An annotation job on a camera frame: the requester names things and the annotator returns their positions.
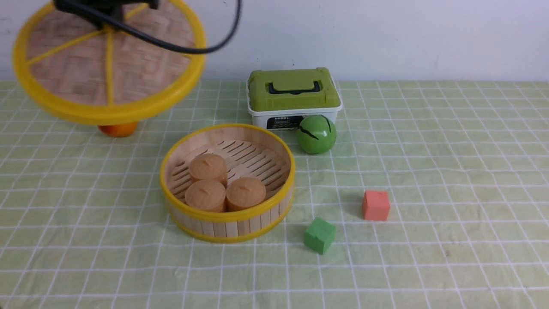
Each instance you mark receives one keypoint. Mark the green lidded plastic box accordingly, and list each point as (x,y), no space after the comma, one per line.
(280,99)

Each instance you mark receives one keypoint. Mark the tan bun front right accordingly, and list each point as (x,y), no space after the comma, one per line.
(244,193)

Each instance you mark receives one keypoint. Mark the green checkered tablecloth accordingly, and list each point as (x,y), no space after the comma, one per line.
(465,165)

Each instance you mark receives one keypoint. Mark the tan bun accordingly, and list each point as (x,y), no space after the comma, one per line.
(244,193)
(208,166)
(206,195)

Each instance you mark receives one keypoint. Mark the bamboo steamer basket yellow rim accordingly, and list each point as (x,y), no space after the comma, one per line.
(248,151)

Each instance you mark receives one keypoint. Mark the green toy ball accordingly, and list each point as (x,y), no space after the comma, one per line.
(316,134)

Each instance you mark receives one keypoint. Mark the yellow-rimmed bamboo steamer lid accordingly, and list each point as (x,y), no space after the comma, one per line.
(98,77)

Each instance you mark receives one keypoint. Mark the tan bun back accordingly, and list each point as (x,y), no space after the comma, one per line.
(208,166)

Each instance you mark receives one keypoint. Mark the green foam cube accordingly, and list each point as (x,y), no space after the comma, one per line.
(319,235)

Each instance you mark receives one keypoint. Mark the orange toy pear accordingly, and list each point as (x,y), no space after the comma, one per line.
(118,130)

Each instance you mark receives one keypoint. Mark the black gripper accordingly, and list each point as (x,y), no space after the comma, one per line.
(101,12)

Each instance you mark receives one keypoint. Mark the red foam cube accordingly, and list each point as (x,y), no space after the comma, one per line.
(375,205)

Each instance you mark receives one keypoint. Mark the tan bun front left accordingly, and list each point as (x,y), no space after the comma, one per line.
(206,195)

